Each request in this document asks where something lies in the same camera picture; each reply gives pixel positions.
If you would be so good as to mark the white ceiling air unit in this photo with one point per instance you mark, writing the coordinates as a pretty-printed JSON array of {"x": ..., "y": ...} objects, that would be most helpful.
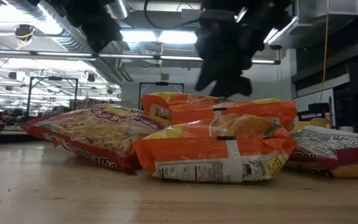
[{"x": 319, "y": 12}]

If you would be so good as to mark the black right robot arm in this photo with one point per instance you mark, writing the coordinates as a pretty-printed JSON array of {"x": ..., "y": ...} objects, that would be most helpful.
[{"x": 272, "y": 18}]

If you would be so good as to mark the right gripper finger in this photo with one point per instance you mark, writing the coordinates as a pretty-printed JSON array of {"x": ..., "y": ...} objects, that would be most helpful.
[
  {"x": 205, "y": 79},
  {"x": 232, "y": 88}
]

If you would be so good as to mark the bright ceiling light panel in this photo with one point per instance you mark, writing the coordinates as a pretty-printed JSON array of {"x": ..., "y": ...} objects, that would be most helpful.
[{"x": 157, "y": 36}]

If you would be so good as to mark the silver ceiling air duct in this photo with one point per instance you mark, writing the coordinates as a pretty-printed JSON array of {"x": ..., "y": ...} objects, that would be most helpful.
[{"x": 70, "y": 40}]

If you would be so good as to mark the long ceiling tube light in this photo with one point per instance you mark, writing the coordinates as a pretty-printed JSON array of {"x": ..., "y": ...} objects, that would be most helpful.
[{"x": 120, "y": 56}]

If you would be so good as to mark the black metal frame stand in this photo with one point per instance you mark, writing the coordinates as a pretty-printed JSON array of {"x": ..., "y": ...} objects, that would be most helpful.
[
  {"x": 162, "y": 83},
  {"x": 30, "y": 96}
]

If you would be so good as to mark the orange chicken ramen noodle pack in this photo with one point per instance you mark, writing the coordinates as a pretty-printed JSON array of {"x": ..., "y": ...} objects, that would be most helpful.
[
  {"x": 191, "y": 109},
  {"x": 197, "y": 152}
]

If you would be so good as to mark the red roast beef ramen pack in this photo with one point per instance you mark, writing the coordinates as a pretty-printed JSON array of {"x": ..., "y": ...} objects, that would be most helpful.
[
  {"x": 104, "y": 130},
  {"x": 331, "y": 143}
]

